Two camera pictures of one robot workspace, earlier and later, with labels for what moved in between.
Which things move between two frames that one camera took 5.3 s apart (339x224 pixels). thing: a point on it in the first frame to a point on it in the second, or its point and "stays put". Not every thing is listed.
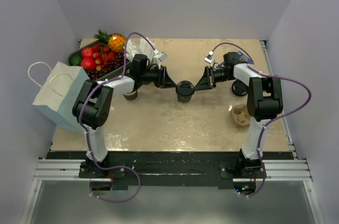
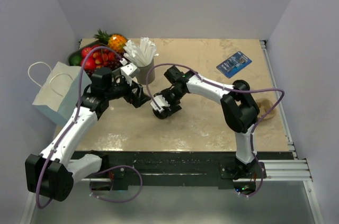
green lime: x=75 y=59 stays put
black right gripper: x=207 y=82 to x=172 y=108
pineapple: x=115 y=42 stays put
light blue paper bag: x=62 y=86 stays put
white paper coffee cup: x=184 y=99 to x=163 y=114
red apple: x=87 y=52 stays put
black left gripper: x=163 y=80 to x=138 y=99
